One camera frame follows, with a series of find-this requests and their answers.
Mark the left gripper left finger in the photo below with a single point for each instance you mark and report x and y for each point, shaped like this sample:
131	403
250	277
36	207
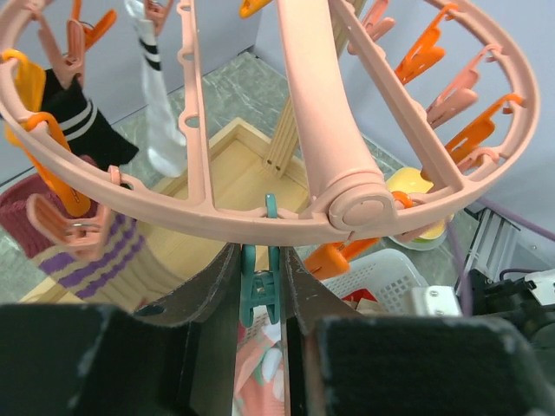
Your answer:
174	356

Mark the white plastic basket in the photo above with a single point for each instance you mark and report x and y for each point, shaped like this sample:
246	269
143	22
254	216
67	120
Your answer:
388	275

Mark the pile of socks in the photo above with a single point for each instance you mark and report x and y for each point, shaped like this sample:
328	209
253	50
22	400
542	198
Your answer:
259	370

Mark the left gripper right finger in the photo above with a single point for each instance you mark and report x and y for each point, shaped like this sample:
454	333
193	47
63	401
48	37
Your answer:
338	362

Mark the beige purple striped sock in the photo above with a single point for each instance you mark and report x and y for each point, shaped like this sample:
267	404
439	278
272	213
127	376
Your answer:
101	256

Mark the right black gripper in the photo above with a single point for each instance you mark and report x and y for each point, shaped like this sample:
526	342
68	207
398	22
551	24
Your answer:
518	311

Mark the pink round clip hanger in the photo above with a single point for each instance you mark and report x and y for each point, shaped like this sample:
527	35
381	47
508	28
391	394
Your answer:
349	199

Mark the aluminium frame rail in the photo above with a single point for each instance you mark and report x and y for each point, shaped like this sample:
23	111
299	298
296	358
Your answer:
497	246

